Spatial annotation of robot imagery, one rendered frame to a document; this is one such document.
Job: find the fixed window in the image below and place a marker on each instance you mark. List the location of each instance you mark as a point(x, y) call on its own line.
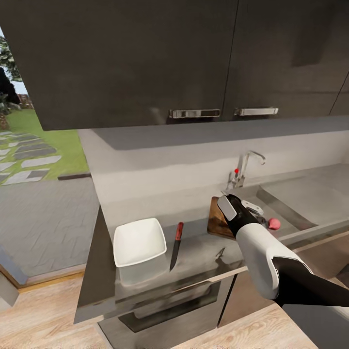
point(48, 201)

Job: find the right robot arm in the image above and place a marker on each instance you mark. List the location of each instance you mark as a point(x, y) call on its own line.
point(319, 307)

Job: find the cutting board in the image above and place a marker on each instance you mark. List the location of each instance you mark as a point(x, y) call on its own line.
point(216, 220)

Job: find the parer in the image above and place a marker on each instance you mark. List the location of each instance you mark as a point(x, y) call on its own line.
point(176, 244)

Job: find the bowl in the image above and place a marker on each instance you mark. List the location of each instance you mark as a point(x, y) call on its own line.
point(138, 242)

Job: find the dishwasher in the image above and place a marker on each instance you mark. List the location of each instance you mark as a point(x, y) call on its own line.
point(169, 322)

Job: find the drop in sink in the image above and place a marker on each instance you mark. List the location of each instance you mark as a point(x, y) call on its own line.
point(300, 203)

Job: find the vidalia onion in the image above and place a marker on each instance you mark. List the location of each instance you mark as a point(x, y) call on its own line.
point(274, 224)

